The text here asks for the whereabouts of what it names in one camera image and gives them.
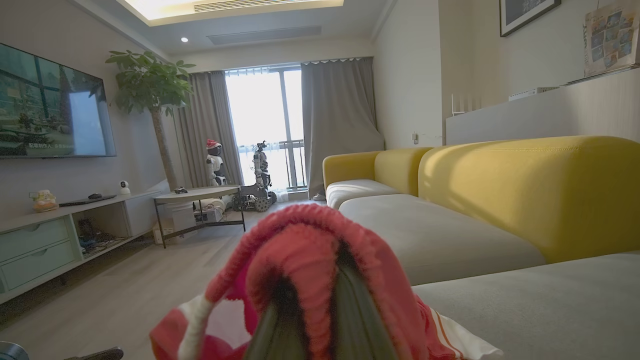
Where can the colourful photo poster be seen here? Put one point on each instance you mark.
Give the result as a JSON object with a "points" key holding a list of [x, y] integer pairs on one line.
{"points": [[611, 40]]}

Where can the grey sofa seat cushion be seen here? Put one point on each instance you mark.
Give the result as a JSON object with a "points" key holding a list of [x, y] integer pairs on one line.
{"points": [[440, 235], [357, 190], [550, 310]]}

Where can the white box under table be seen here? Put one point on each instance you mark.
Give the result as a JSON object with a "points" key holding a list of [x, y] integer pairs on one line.
{"points": [[207, 214]]}

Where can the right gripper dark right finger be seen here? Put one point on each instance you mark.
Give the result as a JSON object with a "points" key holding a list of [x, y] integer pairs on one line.
{"points": [[357, 320]]}

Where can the white wall socket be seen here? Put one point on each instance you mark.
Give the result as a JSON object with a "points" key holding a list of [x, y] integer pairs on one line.
{"points": [[415, 138]]}

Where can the small black controller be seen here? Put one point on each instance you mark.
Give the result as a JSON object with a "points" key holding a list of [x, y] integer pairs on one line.
{"points": [[180, 190]]}

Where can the ceiling air vent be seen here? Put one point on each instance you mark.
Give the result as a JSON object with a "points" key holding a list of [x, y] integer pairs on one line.
{"points": [[265, 35]]}

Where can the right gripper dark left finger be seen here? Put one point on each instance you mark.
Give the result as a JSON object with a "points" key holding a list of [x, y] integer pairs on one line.
{"points": [[280, 335]]}

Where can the flat black device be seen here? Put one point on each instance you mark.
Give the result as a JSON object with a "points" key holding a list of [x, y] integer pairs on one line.
{"points": [[87, 201]]}

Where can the white security camera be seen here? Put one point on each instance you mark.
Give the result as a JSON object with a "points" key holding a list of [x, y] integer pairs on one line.
{"points": [[124, 187]]}

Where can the red shorts with white stripes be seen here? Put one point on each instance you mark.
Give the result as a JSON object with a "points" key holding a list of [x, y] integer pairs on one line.
{"points": [[310, 260]]}

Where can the grey window curtain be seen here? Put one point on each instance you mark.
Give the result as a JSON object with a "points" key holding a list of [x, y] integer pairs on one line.
{"points": [[205, 115], [340, 120]]}

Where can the round side table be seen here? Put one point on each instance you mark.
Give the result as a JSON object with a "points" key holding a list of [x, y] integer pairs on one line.
{"points": [[200, 195]]}

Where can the white robot with red hat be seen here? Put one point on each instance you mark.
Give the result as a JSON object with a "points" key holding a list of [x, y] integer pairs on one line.
{"points": [[215, 162]]}

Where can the tall green potted tree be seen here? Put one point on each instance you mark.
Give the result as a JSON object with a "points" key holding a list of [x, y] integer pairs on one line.
{"points": [[150, 90]]}

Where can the small yellow sofa backrest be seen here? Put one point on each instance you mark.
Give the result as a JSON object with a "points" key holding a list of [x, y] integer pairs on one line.
{"points": [[380, 167]]}

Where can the long low tv cabinet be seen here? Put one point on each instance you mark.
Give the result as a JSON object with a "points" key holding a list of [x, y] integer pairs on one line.
{"points": [[45, 240]]}

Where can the framed wall picture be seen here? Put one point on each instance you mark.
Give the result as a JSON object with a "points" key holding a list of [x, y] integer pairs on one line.
{"points": [[525, 12]]}

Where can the large yellow sofa backrest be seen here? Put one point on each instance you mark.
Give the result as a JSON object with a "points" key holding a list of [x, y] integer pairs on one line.
{"points": [[540, 190]]}

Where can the wheeled robot by window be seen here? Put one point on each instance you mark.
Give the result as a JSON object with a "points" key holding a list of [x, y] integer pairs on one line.
{"points": [[259, 185]]}

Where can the wall mounted flat television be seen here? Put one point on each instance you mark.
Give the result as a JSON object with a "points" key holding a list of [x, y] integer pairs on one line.
{"points": [[50, 105]]}

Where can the balcony glass window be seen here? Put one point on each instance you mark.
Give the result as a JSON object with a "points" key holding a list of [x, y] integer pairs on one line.
{"points": [[265, 110]]}

